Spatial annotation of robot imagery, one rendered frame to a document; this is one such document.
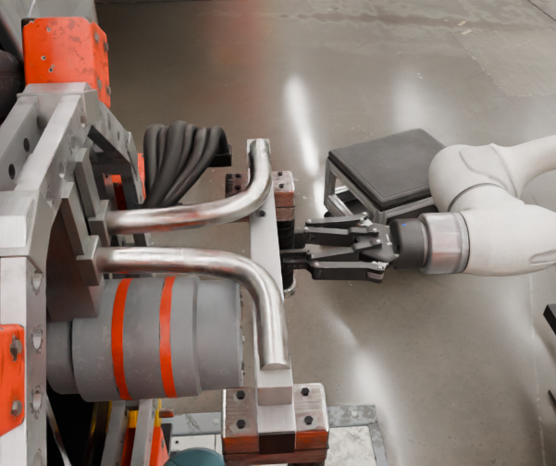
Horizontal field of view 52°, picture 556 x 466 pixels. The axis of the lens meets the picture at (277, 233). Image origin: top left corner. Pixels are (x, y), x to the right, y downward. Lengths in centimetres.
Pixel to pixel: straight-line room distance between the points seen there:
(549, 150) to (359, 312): 104
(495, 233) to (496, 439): 93
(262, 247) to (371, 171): 133
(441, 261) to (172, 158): 40
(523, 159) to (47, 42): 71
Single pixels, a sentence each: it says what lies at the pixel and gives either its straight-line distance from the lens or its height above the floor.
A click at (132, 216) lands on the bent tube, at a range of 60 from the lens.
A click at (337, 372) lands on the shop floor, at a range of 172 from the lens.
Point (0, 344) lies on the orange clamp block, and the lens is 41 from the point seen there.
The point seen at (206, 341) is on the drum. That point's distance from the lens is 62.
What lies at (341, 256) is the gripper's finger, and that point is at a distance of 80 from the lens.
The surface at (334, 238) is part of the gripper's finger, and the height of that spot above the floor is 83.
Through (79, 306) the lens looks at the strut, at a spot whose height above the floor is 93.
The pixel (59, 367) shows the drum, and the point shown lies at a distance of 67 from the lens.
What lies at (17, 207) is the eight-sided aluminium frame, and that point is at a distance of 46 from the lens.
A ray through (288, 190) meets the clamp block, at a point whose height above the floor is 95.
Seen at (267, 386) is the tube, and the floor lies 100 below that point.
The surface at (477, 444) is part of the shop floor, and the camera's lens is 167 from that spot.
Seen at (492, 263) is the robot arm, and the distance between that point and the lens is 85.
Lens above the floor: 137
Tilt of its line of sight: 40 degrees down
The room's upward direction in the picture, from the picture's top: straight up
